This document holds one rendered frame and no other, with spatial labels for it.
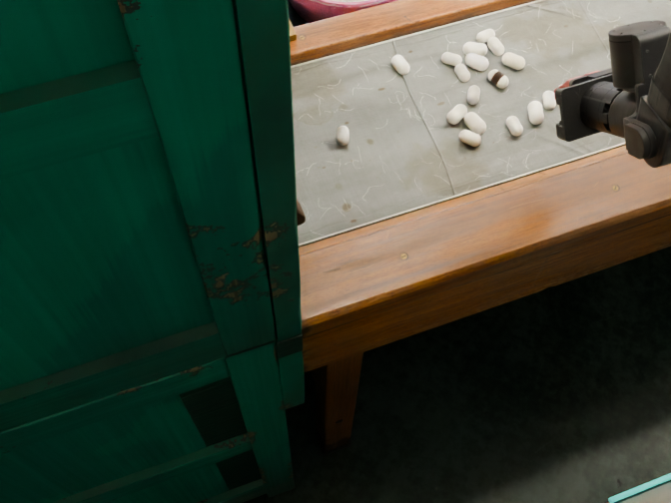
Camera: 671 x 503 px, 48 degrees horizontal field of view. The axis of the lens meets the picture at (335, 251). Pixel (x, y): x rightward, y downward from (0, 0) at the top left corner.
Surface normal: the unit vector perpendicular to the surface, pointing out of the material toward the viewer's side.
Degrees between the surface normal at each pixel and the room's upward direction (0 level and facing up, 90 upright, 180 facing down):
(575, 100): 49
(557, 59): 0
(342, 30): 0
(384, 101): 0
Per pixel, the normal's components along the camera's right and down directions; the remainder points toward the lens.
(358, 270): 0.02, -0.47
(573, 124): 0.27, 0.33
